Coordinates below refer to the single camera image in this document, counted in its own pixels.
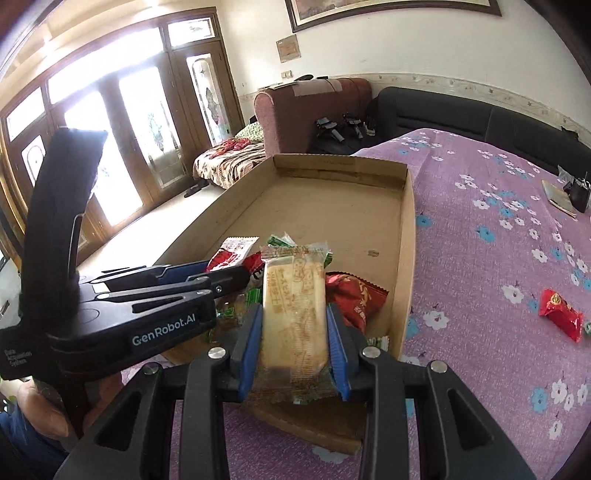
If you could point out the wooden glass doors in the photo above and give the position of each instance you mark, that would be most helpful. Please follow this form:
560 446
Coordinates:
153 75

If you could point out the black cup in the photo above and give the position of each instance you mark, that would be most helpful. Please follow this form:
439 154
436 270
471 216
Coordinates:
578 192

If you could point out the shiny red snack packet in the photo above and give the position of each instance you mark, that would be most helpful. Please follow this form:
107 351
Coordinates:
359 300

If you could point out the green snack packet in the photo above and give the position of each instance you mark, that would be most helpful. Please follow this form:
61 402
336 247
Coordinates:
276 247

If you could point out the red white snack packet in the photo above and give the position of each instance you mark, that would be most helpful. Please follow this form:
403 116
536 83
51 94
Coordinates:
233 251

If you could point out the small wall plaque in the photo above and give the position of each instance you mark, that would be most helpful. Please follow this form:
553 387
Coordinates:
288 48

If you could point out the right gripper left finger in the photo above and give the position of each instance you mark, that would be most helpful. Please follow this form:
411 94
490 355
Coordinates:
222 375

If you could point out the purple floral tablecloth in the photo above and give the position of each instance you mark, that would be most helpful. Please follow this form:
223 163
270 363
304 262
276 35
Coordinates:
461 235

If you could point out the person's left hand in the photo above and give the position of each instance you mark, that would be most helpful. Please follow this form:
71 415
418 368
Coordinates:
49 420

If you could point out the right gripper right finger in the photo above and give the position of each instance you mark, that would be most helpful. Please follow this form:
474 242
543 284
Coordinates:
370 376

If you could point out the beige biscuit packet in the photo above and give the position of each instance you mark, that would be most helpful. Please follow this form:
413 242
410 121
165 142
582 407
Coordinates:
294 352

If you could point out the long red snack packet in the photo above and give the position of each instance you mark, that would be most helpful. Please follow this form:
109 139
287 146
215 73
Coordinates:
556 309

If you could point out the black sofa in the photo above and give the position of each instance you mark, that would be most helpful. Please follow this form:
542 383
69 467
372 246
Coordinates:
397 111

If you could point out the brown armchair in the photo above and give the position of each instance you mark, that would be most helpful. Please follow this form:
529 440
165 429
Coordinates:
288 113

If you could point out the shallow cardboard box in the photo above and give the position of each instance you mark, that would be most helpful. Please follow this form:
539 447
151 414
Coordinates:
311 214

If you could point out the small green booklet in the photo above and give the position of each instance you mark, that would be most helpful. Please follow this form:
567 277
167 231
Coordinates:
559 199

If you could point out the floral blanket bed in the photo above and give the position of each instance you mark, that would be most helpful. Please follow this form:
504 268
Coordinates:
227 163

